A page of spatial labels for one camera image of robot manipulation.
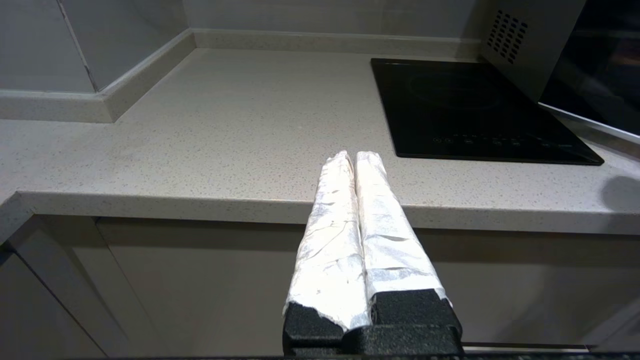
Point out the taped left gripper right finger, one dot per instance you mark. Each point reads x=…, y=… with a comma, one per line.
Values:
x=395, y=250

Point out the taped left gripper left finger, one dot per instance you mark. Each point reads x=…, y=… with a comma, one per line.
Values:
x=327, y=250

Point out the beige cabinet door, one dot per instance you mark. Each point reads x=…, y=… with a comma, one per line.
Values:
x=225, y=290
x=75, y=280

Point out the black induction cooktop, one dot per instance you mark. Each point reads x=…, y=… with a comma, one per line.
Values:
x=450, y=110

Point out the beige cabinet corner panel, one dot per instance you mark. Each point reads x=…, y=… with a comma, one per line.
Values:
x=25, y=320

